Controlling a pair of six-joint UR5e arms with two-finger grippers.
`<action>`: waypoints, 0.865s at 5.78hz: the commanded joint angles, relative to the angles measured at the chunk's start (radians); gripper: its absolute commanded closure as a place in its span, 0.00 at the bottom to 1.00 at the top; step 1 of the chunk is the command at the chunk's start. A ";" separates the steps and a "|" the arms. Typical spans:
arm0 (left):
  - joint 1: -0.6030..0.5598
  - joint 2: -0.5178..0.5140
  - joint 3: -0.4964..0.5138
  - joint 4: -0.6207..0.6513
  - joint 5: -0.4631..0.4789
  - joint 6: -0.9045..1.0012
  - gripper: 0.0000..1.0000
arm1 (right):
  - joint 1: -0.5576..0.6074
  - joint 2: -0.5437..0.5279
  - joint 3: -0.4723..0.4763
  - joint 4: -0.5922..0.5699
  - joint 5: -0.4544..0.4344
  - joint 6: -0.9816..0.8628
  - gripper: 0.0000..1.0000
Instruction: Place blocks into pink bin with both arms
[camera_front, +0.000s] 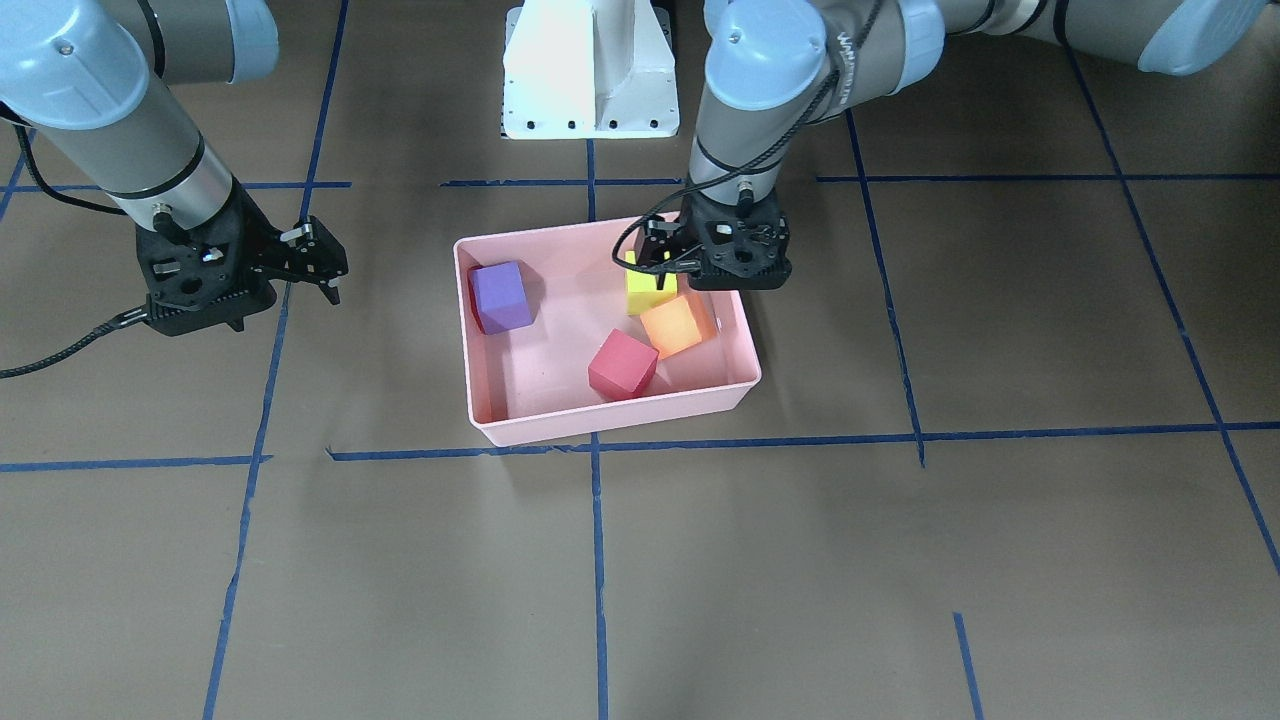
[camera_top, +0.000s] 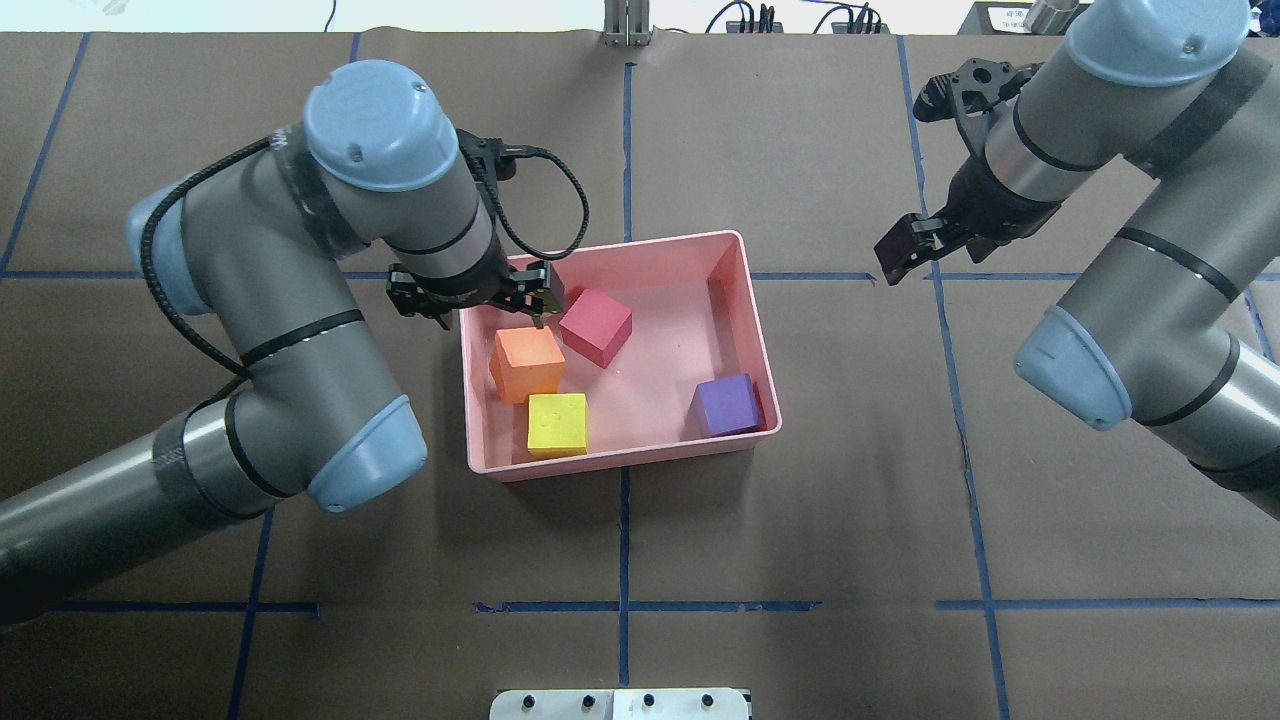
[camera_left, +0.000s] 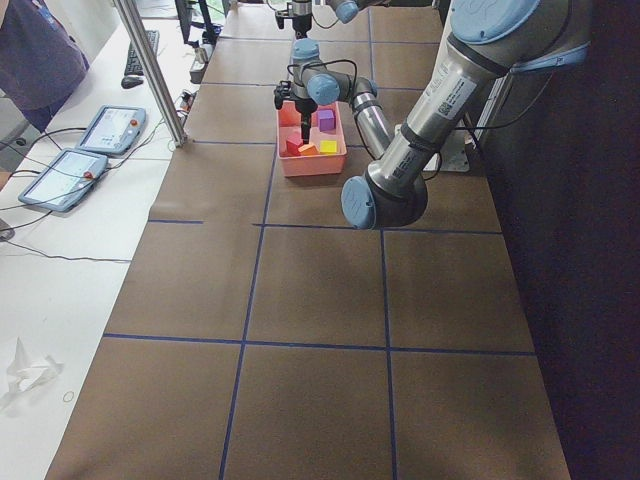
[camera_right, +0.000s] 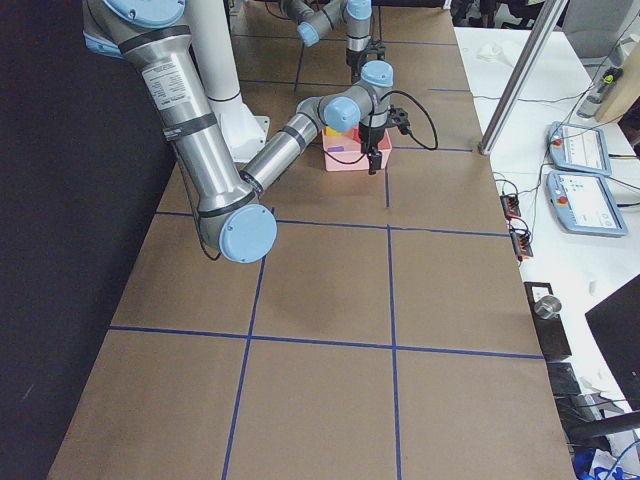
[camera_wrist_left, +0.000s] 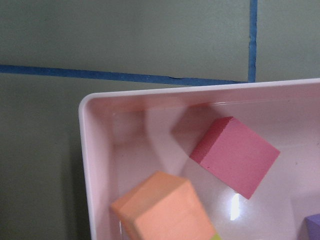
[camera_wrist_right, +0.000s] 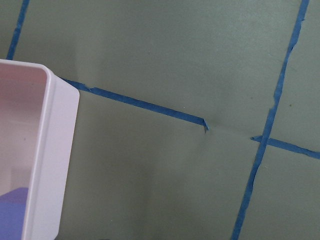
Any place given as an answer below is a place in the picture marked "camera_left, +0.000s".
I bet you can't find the far teach pendant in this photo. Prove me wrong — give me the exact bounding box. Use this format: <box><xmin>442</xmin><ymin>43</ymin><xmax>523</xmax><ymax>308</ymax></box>
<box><xmin>76</xmin><ymin>105</ymin><xmax>147</xmax><ymax>155</ymax></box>

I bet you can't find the teach pendant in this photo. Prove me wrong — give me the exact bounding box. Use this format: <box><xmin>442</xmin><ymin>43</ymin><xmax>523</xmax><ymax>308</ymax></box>
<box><xmin>76</xmin><ymin>105</ymin><xmax>147</xmax><ymax>155</ymax></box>
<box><xmin>18</xmin><ymin>149</ymin><xmax>108</xmax><ymax>213</ymax></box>

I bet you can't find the pink foam cube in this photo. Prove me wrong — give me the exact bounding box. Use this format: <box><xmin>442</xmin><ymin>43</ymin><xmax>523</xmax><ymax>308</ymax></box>
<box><xmin>286</xmin><ymin>133</ymin><xmax>304</xmax><ymax>156</ymax></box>

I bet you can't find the aluminium frame post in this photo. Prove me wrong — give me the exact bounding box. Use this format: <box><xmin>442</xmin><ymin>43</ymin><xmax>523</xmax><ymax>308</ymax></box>
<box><xmin>113</xmin><ymin>0</ymin><xmax>187</xmax><ymax>147</ymax></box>

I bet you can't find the yellow foam cube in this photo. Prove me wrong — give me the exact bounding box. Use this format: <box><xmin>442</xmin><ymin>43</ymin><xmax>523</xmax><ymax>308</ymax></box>
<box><xmin>319</xmin><ymin>140</ymin><xmax>339</xmax><ymax>155</ymax></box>

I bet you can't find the black keyboard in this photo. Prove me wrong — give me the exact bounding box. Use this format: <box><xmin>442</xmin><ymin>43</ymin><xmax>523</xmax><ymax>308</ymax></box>
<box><xmin>124</xmin><ymin>29</ymin><xmax>162</xmax><ymax>76</ymax></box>

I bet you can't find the white mounting post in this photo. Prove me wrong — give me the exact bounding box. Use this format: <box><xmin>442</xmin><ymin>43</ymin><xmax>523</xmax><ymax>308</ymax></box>
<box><xmin>423</xmin><ymin>130</ymin><xmax>470</xmax><ymax>173</ymax></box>

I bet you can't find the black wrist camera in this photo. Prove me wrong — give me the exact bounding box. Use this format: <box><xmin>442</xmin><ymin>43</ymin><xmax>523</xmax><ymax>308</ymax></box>
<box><xmin>273</xmin><ymin>80</ymin><xmax>292</xmax><ymax>110</ymax></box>
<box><xmin>275</xmin><ymin>9</ymin><xmax>291</xmax><ymax>30</ymax></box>

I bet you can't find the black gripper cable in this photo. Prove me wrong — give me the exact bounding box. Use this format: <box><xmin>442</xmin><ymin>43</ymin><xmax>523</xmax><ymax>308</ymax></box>
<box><xmin>285</xmin><ymin>58</ymin><xmax>359</xmax><ymax>91</ymax></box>

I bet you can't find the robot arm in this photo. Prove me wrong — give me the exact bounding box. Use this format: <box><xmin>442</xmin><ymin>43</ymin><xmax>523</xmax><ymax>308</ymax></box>
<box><xmin>274</xmin><ymin>0</ymin><xmax>391</xmax><ymax>38</ymax></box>
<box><xmin>279</xmin><ymin>1</ymin><xmax>593</xmax><ymax>229</ymax></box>

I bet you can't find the person standing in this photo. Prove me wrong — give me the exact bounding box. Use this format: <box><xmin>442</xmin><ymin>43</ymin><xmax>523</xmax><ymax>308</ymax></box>
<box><xmin>1</xmin><ymin>0</ymin><xmax>89</xmax><ymax>132</ymax></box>

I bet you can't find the orange foam cube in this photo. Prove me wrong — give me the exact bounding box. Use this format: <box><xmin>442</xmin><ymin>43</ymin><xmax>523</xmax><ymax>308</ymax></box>
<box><xmin>298</xmin><ymin>143</ymin><xmax>319</xmax><ymax>156</ymax></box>

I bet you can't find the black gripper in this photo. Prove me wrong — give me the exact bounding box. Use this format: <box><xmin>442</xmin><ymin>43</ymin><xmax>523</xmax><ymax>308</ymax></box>
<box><xmin>294</xmin><ymin>98</ymin><xmax>316</xmax><ymax>141</ymax></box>
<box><xmin>292</xmin><ymin>15</ymin><xmax>312</xmax><ymax>33</ymax></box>

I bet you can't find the pink plastic bin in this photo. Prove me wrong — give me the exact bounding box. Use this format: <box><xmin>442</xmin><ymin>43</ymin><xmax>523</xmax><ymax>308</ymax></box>
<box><xmin>277</xmin><ymin>100</ymin><xmax>347</xmax><ymax>177</ymax></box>

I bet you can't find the black computer mouse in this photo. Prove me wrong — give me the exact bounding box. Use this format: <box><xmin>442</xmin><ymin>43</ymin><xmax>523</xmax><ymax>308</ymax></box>
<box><xmin>121</xmin><ymin>75</ymin><xmax>144</xmax><ymax>90</ymax></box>

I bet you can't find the near teach pendant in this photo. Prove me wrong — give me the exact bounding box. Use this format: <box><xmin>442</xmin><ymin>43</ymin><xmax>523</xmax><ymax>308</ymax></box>
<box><xmin>18</xmin><ymin>149</ymin><xmax>108</xmax><ymax>213</ymax></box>

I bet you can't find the crumpled white paper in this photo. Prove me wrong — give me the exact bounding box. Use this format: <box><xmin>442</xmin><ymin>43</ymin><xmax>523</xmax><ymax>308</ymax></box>
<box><xmin>1</xmin><ymin>337</ymin><xmax>64</xmax><ymax>410</ymax></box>

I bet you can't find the purple foam cube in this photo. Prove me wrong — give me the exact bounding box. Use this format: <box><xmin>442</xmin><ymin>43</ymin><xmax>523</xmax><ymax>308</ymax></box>
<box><xmin>316</xmin><ymin>109</ymin><xmax>336</xmax><ymax>132</ymax></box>

